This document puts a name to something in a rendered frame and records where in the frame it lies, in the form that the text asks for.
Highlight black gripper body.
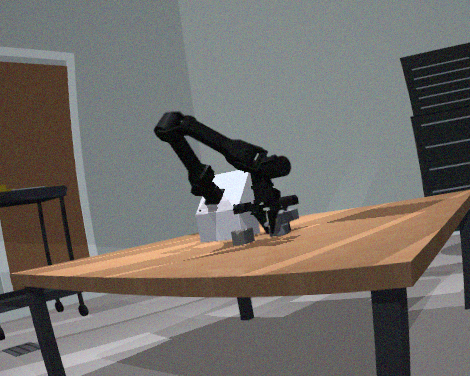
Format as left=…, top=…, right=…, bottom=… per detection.
left=233, top=179, right=299, bottom=214

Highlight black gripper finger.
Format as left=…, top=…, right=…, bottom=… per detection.
left=250, top=210, right=270, bottom=235
left=267, top=208, right=283, bottom=233

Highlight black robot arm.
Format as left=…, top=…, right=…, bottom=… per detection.
left=154, top=111, right=291, bottom=205

